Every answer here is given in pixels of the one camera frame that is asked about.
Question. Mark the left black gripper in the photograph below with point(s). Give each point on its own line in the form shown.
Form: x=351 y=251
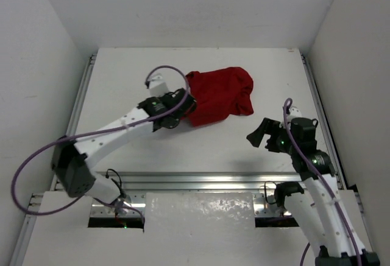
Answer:
x=185 y=105

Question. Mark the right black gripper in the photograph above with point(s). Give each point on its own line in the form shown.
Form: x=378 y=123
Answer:
x=267 y=125

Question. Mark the red t-shirt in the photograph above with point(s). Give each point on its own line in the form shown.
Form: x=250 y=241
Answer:
x=219 y=94

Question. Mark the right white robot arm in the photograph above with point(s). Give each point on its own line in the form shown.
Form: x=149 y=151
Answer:
x=314 y=202

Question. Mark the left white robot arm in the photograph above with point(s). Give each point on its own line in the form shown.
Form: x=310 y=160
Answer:
x=75 y=156

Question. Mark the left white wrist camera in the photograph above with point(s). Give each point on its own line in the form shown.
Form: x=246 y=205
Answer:
x=157 y=86

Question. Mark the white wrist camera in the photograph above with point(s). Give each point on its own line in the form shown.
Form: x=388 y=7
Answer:
x=292 y=113
x=157 y=86

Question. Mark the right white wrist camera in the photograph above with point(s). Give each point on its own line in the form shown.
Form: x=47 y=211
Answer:
x=292 y=113

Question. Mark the aluminium rail frame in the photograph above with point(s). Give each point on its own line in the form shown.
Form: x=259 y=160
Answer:
x=200 y=188

